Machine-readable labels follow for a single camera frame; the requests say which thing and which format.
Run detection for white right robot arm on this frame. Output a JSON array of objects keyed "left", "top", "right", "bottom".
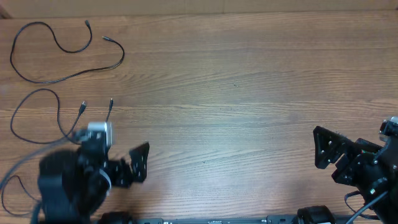
[{"left": 293, "top": 120, "right": 397, "bottom": 223}]

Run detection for separated black usb cable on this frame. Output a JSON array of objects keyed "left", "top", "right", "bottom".
[{"left": 9, "top": 19, "right": 126, "bottom": 85}]

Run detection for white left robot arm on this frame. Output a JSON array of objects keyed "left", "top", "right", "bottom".
[{"left": 30, "top": 137, "right": 150, "bottom": 223}]

